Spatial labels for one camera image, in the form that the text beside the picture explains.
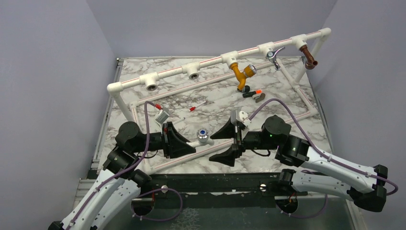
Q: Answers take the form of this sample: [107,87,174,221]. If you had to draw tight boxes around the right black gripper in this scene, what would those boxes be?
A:
[209,115,279,166]

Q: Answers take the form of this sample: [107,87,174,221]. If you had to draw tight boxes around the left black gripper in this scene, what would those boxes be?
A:
[133,121,197,158]

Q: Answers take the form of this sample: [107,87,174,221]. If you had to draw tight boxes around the white faucet chrome knob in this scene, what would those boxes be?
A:
[187,128,214,148]

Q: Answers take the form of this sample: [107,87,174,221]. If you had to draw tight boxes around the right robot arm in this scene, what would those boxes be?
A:
[209,112,388,212]

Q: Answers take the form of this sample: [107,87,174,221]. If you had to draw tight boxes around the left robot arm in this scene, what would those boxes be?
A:
[49,121,196,230]

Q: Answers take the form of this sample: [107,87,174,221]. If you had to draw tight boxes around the black orange marker pen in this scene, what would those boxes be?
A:
[242,90,262,98]

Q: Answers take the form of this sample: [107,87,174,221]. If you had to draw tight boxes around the yellow plastic faucet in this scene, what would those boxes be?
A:
[229,62,257,92]

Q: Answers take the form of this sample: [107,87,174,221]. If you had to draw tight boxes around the brown plastic faucet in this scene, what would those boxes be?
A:
[299,45,318,70]

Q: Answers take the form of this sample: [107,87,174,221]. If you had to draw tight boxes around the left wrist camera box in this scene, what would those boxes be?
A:
[154,109,170,126]

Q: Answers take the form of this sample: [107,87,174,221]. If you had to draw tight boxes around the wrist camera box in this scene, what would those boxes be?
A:
[154,109,170,126]
[230,109,252,130]

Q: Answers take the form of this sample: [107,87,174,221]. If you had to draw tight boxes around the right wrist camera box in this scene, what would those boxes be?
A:
[230,109,252,130]

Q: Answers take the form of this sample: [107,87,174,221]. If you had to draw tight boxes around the black mounting rail base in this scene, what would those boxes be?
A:
[85,171,308,210]

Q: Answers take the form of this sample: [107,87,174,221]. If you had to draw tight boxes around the white PVC pipe frame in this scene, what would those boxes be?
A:
[98,40,331,162]

